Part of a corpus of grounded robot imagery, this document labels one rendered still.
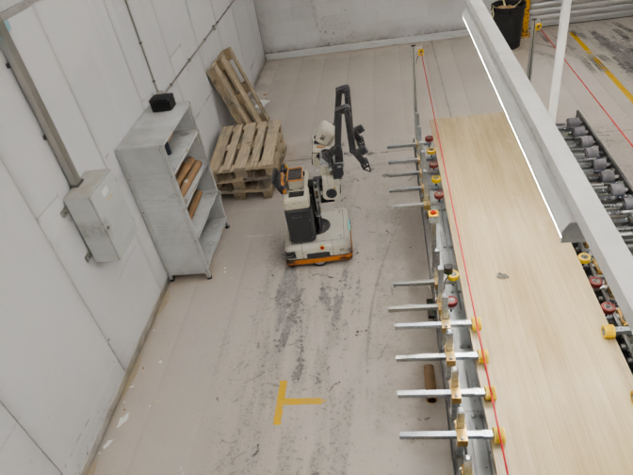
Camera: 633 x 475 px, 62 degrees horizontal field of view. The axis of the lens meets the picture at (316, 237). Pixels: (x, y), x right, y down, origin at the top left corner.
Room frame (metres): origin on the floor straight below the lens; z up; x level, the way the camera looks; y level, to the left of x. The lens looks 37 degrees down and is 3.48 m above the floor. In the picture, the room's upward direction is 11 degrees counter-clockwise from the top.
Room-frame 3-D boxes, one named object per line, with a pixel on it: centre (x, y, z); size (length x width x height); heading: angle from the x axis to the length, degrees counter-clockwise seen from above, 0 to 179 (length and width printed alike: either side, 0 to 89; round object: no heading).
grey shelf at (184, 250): (4.69, 1.27, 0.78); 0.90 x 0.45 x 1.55; 169
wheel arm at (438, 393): (1.73, -0.52, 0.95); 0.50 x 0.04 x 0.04; 79
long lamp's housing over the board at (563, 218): (2.43, -1.07, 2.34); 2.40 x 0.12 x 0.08; 169
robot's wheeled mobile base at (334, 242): (4.38, -0.02, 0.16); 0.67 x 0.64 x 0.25; 83
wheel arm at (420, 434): (1.48, -0.48, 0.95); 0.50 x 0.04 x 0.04; 79
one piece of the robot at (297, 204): (4.39, 0.07, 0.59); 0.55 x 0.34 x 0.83; 173
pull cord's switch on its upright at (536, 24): (4.78, -2.33, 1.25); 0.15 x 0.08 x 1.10; 169
